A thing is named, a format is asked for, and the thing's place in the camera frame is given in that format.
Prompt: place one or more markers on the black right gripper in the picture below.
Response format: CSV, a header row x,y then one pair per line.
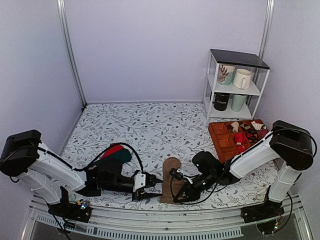
x,y
192,194

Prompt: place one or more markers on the beige patterned sock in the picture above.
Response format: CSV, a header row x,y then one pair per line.
x,y
233,127

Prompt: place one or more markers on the white metal shelf rack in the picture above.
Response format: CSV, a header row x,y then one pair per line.
x,y
260,73

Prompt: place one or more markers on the aluminium corner post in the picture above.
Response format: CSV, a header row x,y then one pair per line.
x,y
266,27
69,50

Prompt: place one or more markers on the black mug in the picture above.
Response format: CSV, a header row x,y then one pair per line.
x,y
221,101

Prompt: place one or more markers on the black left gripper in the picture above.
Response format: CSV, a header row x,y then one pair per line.
x,y
138,196

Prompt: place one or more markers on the right aluminium corner post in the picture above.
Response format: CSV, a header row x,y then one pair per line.
x,y
266,27

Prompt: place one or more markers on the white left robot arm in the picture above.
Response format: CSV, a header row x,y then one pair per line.
x,y
26,157

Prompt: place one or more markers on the tan ribbed sock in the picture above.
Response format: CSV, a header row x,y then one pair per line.
x,y
168,164

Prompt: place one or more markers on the white ceramic mug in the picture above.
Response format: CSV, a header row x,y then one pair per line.
x,y
242,79

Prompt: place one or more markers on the purple rolled sock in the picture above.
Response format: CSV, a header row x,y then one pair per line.
x,y
262,133

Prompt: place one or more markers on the coral pattern mug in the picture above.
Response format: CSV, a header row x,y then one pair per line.
x,y
225,74

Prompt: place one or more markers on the red rolled sock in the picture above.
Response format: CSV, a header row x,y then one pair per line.
x,y
240,140

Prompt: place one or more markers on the aluminium front rail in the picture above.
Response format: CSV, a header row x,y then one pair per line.
x,y
205,224

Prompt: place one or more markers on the orange wooden divider tray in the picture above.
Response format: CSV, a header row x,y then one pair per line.
x,y
223,140

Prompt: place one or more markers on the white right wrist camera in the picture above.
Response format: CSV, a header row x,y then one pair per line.
x,y
187,179

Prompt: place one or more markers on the floral patterned table mat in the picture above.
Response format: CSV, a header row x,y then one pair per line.
x,y
158,131

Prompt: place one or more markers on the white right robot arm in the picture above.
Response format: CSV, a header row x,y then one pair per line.
x,y
294,145

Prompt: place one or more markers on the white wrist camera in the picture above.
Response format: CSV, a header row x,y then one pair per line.
x,y
139,181
187,179

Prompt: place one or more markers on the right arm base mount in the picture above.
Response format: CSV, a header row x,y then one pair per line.
x,y
267,209

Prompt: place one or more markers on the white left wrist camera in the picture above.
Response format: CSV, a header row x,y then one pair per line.
x,y
139,181

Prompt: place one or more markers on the red and green sock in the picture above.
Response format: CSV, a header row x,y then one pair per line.
x,y
117,152

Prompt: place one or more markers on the left aluminium corner post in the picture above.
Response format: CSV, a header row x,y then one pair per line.
x,y
69,50

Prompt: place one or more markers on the brown argyle sock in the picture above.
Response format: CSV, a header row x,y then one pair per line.
x,y
250,132

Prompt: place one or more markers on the pale green cup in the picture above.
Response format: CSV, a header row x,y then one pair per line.
x,y
238,101

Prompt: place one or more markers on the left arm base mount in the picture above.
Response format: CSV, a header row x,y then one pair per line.
x,y
78,211

